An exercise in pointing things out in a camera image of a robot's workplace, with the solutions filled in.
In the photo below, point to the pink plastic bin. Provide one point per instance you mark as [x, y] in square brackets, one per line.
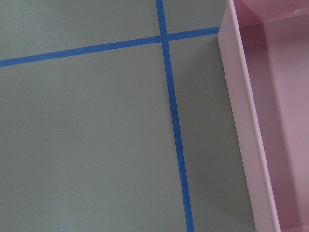
[264, 46]

